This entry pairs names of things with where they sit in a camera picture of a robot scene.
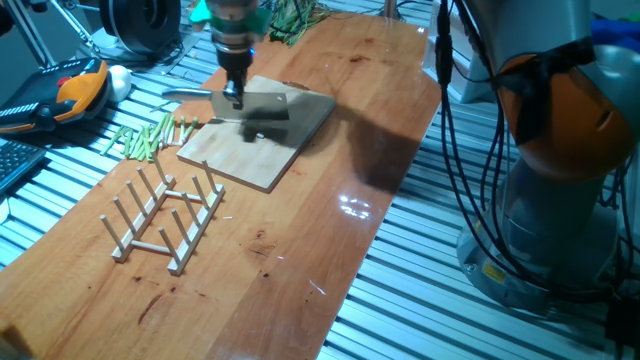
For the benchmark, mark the white plastic drawer box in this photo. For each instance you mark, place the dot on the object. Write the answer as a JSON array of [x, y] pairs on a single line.
[[450, 75]]

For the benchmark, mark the pile of cut garlic stalks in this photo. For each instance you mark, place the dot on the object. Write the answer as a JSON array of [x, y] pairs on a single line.
[[142, 145]]

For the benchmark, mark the steel cleaver knife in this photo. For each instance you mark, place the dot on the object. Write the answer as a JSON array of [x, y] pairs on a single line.
[[270, 107]]

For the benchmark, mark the thin grey stick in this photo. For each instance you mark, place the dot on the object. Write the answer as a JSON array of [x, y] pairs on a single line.
[[160, 106]]

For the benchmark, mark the light wooden cutting board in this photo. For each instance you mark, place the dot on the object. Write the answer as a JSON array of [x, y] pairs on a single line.
[[235, 155]]

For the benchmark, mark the black round spool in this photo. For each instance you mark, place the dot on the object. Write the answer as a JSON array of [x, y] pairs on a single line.
[[130, 25]]

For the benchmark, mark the black computer keyboard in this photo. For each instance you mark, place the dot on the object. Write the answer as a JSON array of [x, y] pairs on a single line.
[[15, 160]]

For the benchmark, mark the large reddish wooden board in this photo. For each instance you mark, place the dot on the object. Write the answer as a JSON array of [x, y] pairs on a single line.
[[200, 300]]

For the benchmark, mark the black orange teach pendant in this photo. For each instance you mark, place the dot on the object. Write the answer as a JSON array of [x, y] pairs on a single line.
[[75, 95]]

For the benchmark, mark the pile of green garlic leaves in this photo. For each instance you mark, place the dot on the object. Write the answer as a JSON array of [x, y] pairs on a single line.
[[300, 20]]

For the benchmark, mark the blue plastic bag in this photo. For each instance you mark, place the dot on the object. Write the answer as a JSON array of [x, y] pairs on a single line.
[[615, 32]]

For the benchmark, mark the green printed wrist mount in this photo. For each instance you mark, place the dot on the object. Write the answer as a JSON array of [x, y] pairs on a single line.
[[257, 20]]

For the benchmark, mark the wooden peg dish rack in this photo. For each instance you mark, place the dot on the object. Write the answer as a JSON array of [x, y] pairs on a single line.
[[192, 237]]

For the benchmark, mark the white egg-shaped object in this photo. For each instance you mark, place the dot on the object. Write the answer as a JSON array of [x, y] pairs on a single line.
[[121, 82]]

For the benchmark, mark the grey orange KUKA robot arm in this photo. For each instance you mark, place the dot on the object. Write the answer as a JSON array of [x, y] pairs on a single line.
[[540, 30]]

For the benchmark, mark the aluminium upright post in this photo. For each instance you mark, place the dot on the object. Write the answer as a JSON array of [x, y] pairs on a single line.
[[390, 7]]

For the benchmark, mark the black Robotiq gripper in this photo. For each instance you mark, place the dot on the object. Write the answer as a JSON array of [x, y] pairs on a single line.
[[235, 62]]

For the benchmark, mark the grey metal tripod legs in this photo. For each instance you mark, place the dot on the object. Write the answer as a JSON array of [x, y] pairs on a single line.
[[30, 35]]

